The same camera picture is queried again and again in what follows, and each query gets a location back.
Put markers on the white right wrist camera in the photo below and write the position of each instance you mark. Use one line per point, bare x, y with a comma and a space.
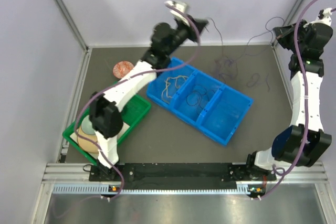
324, 16

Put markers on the blue three-compartment bin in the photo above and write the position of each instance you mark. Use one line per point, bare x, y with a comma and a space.
208, 105

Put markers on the green plastic tray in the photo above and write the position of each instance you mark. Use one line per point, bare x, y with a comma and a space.
133, 113

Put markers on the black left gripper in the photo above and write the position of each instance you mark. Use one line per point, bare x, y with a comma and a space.
199, 23

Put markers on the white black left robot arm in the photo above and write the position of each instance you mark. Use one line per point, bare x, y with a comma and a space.
106, 108

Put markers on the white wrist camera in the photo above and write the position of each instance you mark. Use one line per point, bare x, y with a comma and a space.
179, 9
324, 16

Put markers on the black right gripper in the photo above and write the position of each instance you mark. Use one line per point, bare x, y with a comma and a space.
282, 33

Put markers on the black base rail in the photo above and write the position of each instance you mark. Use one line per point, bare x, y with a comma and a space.
188, 176

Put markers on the tan wooden plate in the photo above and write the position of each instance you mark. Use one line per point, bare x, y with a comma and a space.
89, 138

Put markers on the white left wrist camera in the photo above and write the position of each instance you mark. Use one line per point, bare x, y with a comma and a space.
179, 9

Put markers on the pale green glass bowl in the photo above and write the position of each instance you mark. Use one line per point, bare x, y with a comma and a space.
87, 127

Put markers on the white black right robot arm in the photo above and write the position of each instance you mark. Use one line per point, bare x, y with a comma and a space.
304, 141

